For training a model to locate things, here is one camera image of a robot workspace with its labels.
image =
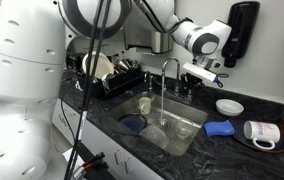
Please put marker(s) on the steel paper towel dispenser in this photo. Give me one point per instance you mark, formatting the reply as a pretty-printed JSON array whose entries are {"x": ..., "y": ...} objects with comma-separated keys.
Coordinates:
[{"x": 160, "y": 41}]

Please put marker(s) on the white lower cabinets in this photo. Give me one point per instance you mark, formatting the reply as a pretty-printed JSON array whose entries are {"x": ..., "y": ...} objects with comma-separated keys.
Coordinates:
[{"x": 98, "y": 140}]

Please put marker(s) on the dark round plate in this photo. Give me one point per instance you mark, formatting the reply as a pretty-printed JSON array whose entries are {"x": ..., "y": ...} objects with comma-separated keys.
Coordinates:
[{"x": 238, "y": 138}]

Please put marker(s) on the blue sponge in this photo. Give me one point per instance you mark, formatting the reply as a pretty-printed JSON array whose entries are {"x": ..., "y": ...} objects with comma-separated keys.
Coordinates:
[{"x": 219, "y": 128}]

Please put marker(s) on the white printed mug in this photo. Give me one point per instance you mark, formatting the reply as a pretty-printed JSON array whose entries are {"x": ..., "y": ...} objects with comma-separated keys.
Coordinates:
[{"x": 262, "y": 132}]

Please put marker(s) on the chrome side sprayer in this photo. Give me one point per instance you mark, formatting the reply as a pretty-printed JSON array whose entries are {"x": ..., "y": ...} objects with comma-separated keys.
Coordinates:
[{"x": 149, "y": 81}]

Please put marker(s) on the stainless steel sink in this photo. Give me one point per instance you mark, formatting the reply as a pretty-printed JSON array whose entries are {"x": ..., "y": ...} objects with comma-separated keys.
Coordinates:
[{"x": 182, "y": 111}]

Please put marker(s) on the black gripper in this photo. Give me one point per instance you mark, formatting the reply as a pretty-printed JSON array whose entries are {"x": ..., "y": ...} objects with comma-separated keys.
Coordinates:
[{"x": 191, "y": 81}]

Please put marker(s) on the small white bowl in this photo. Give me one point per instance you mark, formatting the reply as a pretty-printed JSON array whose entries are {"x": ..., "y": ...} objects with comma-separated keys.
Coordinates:
[{"x": 108, "y": 80}]

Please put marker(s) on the cream mug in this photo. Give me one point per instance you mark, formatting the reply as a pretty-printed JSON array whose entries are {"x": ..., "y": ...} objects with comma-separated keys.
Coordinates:
[{"x": 145, "y": 105}]

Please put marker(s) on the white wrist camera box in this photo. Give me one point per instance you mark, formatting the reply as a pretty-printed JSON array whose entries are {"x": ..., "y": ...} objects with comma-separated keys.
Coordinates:
[{"x": 200, "y": 72}]

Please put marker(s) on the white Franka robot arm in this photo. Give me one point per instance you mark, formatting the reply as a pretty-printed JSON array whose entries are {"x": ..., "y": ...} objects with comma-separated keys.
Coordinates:
[{"x": 25, "y": 66}]

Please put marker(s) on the blue plate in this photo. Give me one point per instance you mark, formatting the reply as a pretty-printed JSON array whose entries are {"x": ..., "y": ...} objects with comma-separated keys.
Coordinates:
[{"x": 132, "y": 123}]

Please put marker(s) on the black box with red clip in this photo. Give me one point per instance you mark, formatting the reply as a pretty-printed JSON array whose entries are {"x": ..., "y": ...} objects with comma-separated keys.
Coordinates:
[{"x": 92, "y": 165}]

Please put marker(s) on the steel cup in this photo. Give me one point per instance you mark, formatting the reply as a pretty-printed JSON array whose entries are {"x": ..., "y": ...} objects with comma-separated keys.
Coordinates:
[{"x": 124, "y": 65}]

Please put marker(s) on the black dish rack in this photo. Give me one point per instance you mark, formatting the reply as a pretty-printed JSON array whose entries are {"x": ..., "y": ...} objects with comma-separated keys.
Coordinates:
[{"x": 118, "y": 85}]

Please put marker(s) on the chrome gooseneck faucet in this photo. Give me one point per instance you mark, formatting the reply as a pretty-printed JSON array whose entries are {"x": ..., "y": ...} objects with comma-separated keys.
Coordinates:
[{"x": 178, "y": 71}]

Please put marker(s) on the large white plate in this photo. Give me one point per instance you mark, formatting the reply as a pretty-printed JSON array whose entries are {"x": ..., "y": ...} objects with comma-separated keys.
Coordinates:
[{"x": 106, "y": 66}]

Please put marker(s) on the clear glass lid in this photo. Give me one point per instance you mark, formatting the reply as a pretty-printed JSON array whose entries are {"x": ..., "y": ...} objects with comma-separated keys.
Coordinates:
[{"x": 153, "y": 136}]

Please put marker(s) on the clear glass bowl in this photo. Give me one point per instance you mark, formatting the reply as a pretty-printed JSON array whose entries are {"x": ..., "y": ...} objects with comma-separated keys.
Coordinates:
[{"x": 184, "y": 129}]

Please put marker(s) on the black wall soap dispenser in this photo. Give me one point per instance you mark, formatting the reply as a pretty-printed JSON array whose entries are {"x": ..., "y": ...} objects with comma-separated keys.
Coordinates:
[{"x": 239, "y": 30}]

